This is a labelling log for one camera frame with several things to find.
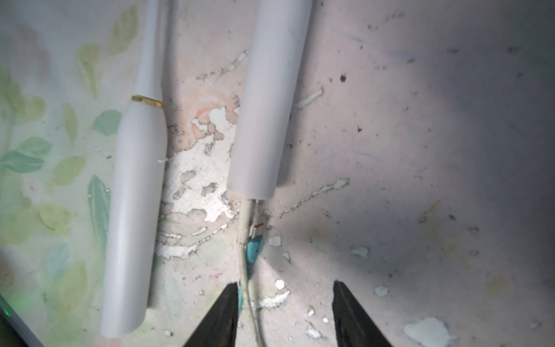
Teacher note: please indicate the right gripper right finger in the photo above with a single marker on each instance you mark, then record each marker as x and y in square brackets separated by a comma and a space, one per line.
[353, 326]

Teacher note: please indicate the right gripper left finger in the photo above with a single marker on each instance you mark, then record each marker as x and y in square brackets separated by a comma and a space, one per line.
[218, 328]

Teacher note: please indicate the white electric toothbrush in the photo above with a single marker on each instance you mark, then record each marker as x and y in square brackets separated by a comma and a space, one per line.
[270, 83]
[135, 194]

